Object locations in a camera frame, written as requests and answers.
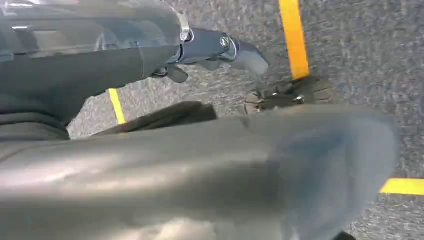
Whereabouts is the black robot foot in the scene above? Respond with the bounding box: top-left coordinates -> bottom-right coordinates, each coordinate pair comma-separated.
244,76 -> 336,116

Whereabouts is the yellow floor tape strip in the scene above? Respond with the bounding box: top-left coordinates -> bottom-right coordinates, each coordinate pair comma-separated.
379,178 -> 424,197
278,0 -> 311,81
108,88 -> 128,126

